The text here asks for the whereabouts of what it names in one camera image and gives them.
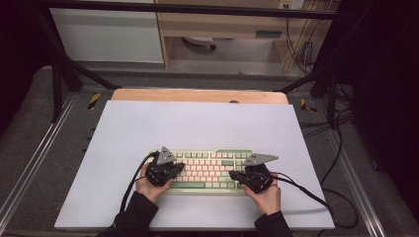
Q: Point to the office chair base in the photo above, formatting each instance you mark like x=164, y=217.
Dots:
x=197, y=40

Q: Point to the green and cream keyboard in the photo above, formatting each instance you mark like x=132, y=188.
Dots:
x=210, y=171

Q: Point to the light wooden desk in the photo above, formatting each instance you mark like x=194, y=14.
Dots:
x=214, y=24

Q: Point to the wooden table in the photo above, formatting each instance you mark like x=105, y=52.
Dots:
x=197, y=96

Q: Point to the person's left hand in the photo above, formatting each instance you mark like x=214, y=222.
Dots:
x=150, y=192

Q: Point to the aluminium floor rail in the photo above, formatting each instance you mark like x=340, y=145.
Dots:
x=39, y=151
x=359, y=191

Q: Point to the white cabinet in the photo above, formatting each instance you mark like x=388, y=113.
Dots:
x=105, y=36

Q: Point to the black metal frame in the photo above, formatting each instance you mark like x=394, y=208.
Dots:
x=197, y=9

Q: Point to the person's right hand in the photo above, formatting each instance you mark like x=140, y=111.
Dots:
x=270, y=200

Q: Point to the yellow clamp left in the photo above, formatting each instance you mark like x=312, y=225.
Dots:
x=94, y=101

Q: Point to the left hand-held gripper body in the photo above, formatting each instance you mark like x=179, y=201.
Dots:
x=161, y=171

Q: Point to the yellow clamp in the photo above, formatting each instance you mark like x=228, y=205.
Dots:
x=94, y=101
x=308, y=107

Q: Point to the yellow clamp right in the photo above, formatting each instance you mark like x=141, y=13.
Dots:
x=308, y=107

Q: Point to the white power strip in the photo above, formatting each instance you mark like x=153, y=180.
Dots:
x=290, y=4

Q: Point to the black curtain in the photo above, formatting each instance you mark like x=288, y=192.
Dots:
x=388, y=82
x=19, y=49

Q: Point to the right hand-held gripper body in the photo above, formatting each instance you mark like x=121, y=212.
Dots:
x=258, y=177

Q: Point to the white table cover board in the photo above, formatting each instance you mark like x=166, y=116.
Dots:
x=197, y=128

